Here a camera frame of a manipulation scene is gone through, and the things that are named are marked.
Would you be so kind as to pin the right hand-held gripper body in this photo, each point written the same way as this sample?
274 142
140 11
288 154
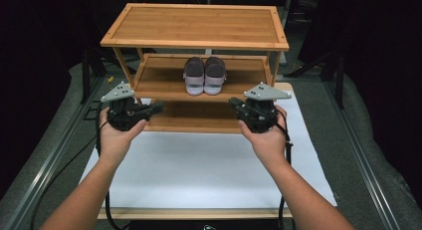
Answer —
262 114

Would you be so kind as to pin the wooden three-tier shoe rack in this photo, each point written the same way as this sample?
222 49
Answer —
199 24

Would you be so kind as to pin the black metal stand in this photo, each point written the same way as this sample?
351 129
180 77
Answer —
339 77
85 74

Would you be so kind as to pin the person's left hand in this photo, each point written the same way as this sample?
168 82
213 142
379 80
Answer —
114 142

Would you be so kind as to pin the person's right hand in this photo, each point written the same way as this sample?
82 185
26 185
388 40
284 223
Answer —
270 145

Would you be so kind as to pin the black device at table edge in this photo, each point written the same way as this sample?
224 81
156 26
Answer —
205 225

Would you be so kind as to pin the small yellow tag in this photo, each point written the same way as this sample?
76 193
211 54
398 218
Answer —
110 80

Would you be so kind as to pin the pink child sandal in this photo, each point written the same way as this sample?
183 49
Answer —
215 75
194 75

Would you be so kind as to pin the white table mat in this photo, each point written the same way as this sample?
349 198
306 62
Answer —
199 170

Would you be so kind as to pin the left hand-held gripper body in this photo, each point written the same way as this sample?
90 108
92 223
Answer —
123 114

